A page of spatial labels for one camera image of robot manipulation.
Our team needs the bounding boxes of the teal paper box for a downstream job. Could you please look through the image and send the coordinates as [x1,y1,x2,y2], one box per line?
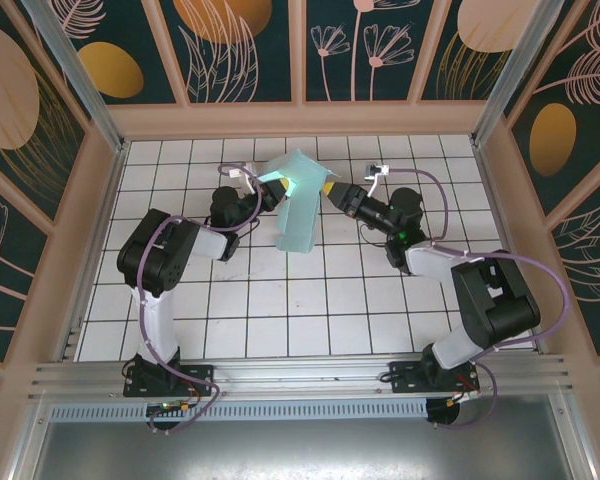
[259,148,341,255]

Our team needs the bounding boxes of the grey metal sheet panel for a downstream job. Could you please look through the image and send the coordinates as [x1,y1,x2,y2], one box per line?
[7,392,600,480]

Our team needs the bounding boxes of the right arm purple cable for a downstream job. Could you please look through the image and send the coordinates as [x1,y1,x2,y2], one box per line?
[387,167,571,431]

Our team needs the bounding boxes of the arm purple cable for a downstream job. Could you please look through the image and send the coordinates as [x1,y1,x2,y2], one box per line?
[387,167,571,431]
[135,163,261,434]

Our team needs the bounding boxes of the aluminium frame post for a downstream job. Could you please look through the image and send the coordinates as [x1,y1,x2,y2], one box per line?
[471,0,575,147]
[22,0,130,154]

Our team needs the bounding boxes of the long aluminium base rail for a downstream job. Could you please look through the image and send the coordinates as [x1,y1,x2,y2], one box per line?
[27,353,576,401]

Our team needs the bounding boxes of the short aluminium side rail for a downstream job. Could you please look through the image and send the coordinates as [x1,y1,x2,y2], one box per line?
[526,319,551,357]
[58,327,85,362]

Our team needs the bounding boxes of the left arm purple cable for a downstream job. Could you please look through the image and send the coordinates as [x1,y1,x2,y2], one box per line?
[135,163,261,434]

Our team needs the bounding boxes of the slotted grey cable duct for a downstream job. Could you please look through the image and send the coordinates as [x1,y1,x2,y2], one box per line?
[48,398,430,422]

